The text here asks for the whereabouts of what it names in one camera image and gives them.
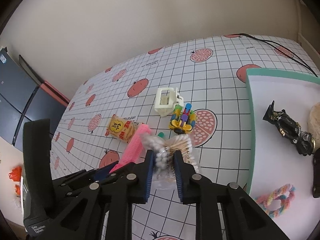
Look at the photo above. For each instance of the black gold action figure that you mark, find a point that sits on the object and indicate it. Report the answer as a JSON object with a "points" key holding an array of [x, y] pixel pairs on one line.
{"points": [[291, 130]]}

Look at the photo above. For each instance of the pink comb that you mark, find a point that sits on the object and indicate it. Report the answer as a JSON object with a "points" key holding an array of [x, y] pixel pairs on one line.
{"points": [[134, 147]]}

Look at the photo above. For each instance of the yellow snack packet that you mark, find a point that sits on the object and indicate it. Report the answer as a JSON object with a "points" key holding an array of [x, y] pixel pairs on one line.
{"points": [[121, 128]]}

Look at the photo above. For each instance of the orange plastic bag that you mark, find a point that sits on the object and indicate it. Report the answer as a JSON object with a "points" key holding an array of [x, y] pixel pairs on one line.
{"points": [[15, 175]]}

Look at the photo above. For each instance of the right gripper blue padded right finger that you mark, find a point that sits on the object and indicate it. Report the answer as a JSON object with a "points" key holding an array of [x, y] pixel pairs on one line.
{"points": [[183, 174]]}

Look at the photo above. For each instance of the teal rimmed white tray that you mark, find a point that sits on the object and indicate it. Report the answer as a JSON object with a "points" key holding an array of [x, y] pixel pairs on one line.
{"points": [[275, 161]]}

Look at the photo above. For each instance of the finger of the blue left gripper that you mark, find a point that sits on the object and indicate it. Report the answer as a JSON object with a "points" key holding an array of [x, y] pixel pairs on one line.
{"points": [[102, 173]]}

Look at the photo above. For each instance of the black toy car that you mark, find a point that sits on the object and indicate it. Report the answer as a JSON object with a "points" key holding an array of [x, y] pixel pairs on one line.
{"points": [[316, 174]]}

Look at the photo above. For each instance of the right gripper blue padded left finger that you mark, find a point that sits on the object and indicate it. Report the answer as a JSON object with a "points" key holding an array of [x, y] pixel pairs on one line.
{"points": [[144, 173]]}

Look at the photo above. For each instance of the grid pomegranate tablecloth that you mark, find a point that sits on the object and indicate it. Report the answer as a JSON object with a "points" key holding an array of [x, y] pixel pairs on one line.
{"points": [[207, 73]]}

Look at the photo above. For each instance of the black cabinet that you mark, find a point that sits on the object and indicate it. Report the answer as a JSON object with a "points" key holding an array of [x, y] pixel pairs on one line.
{"points": [[23, 100]]}

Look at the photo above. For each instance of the cotton swab bundle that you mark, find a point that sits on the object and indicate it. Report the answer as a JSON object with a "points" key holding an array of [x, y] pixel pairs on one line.
{"points": [[164, 150]]}

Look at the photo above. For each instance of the cream lace cloth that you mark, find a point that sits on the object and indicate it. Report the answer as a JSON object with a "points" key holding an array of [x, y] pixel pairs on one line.
{"points": [[314, 122]]}

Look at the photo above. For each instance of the pastel rainbow scrunchie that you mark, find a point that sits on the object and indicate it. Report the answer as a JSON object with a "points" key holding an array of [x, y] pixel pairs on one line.
{"points": [[282, 196]]}

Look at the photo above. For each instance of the white plastic hair claw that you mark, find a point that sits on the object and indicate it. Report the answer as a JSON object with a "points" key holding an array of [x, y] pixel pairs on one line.
{"points": [[166, 99]]}

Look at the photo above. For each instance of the colourful block toy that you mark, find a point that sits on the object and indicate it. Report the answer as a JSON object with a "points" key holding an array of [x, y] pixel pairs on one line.
{"points": [[183, 120]]}

